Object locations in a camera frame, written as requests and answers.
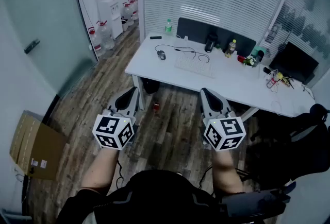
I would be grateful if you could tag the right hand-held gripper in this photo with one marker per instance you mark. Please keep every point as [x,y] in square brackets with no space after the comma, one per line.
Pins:
[224,133]

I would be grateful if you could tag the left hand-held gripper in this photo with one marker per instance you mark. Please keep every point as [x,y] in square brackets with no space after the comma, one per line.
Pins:
[113,131]

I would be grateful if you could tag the dark grey mouse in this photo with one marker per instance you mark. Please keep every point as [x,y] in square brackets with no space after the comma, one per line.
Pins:
[161,55]

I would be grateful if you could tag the person's left forearm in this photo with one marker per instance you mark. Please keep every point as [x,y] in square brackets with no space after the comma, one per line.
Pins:
[101,169]

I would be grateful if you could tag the person's right forearm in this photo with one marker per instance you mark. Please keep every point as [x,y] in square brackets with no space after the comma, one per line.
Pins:
[227,171]

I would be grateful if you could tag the small red floor object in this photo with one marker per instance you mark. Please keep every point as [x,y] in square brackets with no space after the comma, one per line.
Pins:
[156,106]

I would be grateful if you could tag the black bin under desk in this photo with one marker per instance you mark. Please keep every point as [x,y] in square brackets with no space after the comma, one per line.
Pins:
[150,85]

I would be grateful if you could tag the white keyboard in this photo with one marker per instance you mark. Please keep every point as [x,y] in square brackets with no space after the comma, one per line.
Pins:
[194,66]

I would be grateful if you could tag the yellow-capped tea bottle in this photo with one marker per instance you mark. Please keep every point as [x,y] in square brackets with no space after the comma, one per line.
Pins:
[230,50]

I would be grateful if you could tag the small white flower plant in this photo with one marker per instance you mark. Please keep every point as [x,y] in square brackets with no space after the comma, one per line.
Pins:
[248,61]

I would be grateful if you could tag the black tumbler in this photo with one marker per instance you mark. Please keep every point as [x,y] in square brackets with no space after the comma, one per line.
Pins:
[210,44]

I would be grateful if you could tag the small black desk gadget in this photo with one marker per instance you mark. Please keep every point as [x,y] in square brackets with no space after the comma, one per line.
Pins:
[266,70]

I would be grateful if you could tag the black cup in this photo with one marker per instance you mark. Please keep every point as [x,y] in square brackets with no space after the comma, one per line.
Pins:
[259,59]

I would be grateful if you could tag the small black bar device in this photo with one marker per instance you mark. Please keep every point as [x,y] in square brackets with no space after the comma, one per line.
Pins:
[156,37]

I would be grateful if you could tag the teal box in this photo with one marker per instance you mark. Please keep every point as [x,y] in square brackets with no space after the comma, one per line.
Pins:
[256,49]

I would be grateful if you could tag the white waste bin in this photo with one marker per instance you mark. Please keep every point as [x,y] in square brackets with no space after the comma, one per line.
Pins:
[124,25]

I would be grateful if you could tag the yellow desk clutter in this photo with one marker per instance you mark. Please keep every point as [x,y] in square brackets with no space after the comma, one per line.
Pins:
[284,79]

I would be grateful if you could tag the green-capped water bottle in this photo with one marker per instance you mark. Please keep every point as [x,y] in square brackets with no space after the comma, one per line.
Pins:
[168,27]

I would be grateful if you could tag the white water dispenser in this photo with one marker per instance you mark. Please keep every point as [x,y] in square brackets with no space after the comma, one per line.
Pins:
[111,17]

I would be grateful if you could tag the cluster of water jugs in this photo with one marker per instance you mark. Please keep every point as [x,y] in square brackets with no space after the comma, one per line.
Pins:
[128,11]

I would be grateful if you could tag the black monitor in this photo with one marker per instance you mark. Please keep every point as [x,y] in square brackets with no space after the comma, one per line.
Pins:
[294,63]

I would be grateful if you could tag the person's black clothing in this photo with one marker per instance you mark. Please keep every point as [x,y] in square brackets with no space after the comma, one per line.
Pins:
[154,197]

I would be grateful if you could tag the black office chair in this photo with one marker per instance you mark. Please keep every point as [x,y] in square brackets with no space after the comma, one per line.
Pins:
[296,151]

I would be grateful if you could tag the brown cardboard box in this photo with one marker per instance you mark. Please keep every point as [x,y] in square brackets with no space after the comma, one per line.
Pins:
[41,148]

